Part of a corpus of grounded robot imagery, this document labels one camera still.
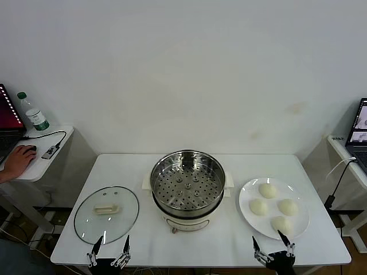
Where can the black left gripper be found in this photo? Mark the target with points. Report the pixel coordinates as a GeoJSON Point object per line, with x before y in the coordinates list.
{"type": "Point", "coordinates": [104, 267]}

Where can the white round plate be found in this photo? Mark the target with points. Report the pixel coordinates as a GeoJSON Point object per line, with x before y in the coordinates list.
{"type": "Point", "coordinates": [249, 226]}

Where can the cream electric cooker base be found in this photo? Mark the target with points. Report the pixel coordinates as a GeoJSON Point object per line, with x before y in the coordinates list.
{"type": "Point", "coordinates": [186, 224]}

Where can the person's bare hand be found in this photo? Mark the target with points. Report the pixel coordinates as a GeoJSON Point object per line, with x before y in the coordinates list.
{"type": "Point", "coordinates": [18, 160]}

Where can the white steamed baozi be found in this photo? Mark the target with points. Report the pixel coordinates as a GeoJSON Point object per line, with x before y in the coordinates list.
{"type": "Point", "coordinates": [282, 224]}
{"type": "Point", "coordinates": [258, 206]}
{"type": "Point", "coordinates": [268, 190]}
{"type": "Point", "coordinates": [288, 206]}

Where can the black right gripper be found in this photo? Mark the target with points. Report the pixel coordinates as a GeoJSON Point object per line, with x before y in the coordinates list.
{"type": "Point", "coordinates": [281, 263]}

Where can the stainless steel steamer basket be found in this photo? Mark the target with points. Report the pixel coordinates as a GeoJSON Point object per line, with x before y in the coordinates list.
{"type": "Point", "coordinates": [172, 167]}

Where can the person's bare forearm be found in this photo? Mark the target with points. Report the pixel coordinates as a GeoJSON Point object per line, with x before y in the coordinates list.
{"type": "Point", "coordinates": [3, 177]}

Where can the round glass pot lid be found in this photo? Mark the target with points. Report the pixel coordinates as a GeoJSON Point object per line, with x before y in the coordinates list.
{"type": "Point", "coordinates": [120, 217]}

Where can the dark laptop with video windows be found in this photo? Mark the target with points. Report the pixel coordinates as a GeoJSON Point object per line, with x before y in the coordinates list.
{"type": "Point", "coordinates": [358, 134]}

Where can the white labelled side table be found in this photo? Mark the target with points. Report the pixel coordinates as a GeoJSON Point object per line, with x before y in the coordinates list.
{"type": "Point", "coordinates": [321, 160]}

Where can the black laptop red screen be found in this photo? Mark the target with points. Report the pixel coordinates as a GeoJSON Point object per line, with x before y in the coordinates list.
{"type": "Point", "coordinates": [8, 114]}

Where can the clear bottle green label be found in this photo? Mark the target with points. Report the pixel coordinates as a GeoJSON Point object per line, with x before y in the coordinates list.
{"type": "Point", "coordinates": [37, 118]}

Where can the silver usb hub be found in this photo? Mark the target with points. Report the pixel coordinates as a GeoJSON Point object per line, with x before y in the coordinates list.
{"type": "Point", "coordinates": [48, 152]}

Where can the white rounded side table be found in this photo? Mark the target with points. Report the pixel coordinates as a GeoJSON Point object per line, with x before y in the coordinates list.
{"type": "Point", "coordinates": [54, 160]}

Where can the black computer mouse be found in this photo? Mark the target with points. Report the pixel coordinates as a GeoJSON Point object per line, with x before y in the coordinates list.
{"type": "Point", "coordinates": [33, 148]}

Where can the dark grey trouser leg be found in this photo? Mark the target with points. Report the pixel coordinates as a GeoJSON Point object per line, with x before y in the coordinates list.
{"type": "Point", "coordinates": [20, 260]}

